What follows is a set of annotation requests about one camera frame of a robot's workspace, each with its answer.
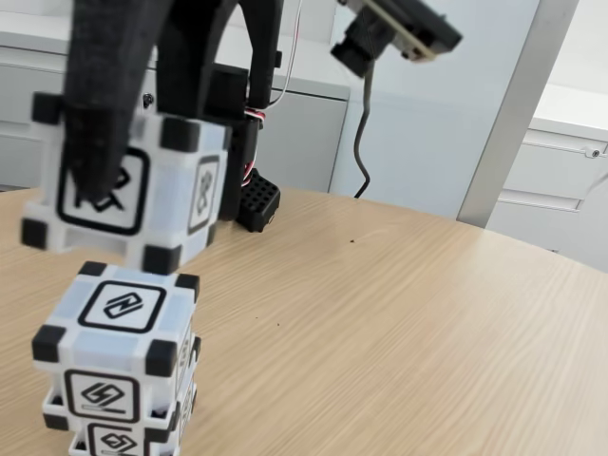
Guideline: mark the white cube crossed lines symbol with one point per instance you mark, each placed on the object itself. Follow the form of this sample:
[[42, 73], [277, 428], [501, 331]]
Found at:
[[161, 190]]

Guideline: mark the white cube lightning symbol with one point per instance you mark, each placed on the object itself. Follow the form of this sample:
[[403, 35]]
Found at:
[[123, 309]]

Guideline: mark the black cabinet key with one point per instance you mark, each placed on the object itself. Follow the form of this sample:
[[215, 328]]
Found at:
[[148, 98]]

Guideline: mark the long white cabinet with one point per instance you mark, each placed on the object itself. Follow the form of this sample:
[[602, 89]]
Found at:
[[313, 142]]

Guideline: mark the white partition panel grey edge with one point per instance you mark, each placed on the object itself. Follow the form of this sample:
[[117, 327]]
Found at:
[[427, 142]]

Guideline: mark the white cube overlapping squares symbol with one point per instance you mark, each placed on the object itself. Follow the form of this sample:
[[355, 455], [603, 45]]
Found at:
[[114, 444]]

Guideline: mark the white drawer cabinet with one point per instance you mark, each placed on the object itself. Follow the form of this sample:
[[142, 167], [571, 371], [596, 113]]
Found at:
[[546, 166]]

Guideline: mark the round silver cabinet lock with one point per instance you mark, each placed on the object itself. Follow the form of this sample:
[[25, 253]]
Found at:
[[594, 153]]

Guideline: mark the black gripper camera on bracket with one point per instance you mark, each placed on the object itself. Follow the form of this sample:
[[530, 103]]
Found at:
[[427, 28]]

